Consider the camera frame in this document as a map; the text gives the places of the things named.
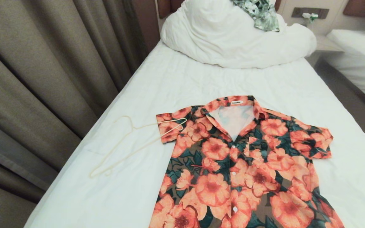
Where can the orange floral short-sleeve shirt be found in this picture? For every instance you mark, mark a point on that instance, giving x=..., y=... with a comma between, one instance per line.
x=214, y=186

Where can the white sheeted bed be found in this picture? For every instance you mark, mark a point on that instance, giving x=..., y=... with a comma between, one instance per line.
x=201, y=82
x=360, y=60

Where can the crumpled white duvet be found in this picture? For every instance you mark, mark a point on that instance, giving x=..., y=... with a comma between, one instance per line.
x=220, y=38

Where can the brown padded headboard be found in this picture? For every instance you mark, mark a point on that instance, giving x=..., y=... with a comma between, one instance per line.
x=166, y=8
x=358, y=8

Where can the green floral garment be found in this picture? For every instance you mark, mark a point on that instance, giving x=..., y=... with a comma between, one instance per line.
x=265, y=14

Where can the beige curtain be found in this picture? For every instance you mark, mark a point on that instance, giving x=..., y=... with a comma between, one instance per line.
x=43, y=79

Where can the beige nightstand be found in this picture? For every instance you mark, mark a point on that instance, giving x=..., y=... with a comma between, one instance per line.
x=325, y=44

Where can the white charger plug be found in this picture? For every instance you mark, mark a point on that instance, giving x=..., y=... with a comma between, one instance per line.
x=307, y=15

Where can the brown wall socket panel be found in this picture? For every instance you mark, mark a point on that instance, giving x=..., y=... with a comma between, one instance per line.
x=323, y=12

